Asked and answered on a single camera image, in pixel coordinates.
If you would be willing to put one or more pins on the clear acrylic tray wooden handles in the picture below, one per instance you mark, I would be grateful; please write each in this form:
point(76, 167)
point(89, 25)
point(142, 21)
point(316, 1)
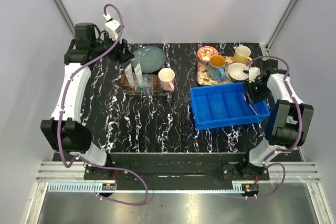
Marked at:
point(149, 86)

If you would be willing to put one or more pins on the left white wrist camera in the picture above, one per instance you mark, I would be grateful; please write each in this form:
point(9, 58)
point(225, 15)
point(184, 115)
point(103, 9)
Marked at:
point(112, 26)

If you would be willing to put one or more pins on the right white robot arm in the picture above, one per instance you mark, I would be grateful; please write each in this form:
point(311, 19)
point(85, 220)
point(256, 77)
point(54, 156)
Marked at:
point(288, 123)

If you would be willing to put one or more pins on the teal ceramic plate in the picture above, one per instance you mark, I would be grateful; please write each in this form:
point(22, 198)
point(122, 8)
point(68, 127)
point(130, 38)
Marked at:
point(150, 58)

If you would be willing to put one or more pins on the pink ceramic mug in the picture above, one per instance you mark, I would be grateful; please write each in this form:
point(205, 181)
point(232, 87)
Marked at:
point(167, 78)

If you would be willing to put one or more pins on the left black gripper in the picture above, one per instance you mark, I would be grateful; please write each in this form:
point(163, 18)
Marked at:
point(121, 53)

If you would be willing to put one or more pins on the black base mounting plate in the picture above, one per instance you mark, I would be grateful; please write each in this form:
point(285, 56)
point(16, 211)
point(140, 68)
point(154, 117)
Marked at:
point(186, 171)

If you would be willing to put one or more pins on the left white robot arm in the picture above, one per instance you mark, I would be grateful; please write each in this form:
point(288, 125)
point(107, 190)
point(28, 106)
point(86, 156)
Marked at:
point(64, 131)

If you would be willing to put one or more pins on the aluminium rail frame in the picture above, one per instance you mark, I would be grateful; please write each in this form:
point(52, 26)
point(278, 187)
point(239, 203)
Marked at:
point(123, 123)

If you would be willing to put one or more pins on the floral serving tray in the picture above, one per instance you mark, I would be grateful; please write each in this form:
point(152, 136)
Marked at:
point(203, 79)

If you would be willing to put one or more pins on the white cream mug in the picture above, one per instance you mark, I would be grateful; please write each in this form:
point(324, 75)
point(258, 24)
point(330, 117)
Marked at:
point(236, 72)

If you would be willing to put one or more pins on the pink toothbrush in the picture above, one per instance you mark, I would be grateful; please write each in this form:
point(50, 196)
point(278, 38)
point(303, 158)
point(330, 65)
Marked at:
point(250, 106)

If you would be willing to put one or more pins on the blue mug orange interior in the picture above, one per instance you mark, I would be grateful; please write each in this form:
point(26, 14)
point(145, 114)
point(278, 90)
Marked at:
point(216, 67)

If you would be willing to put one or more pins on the red patterned small bowl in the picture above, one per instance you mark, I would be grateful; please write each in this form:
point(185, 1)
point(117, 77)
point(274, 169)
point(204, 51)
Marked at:
point(205, 53)

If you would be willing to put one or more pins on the teal cap toothpaste tube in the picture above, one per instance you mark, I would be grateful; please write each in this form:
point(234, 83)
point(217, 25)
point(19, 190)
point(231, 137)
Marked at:
point(138, 76)

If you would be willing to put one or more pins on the blue plastic bin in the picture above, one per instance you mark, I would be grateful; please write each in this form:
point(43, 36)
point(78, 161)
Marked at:
point(223, 105)

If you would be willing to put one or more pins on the yellow mug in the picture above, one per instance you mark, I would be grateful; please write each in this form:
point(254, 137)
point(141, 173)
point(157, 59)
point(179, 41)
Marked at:
point(242, 55)

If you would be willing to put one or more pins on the orange cap toothpaste tube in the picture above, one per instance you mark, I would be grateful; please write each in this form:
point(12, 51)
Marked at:
point(129, 76)

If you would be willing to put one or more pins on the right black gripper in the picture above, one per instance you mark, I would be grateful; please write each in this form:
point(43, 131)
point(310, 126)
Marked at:
point(250, 96)

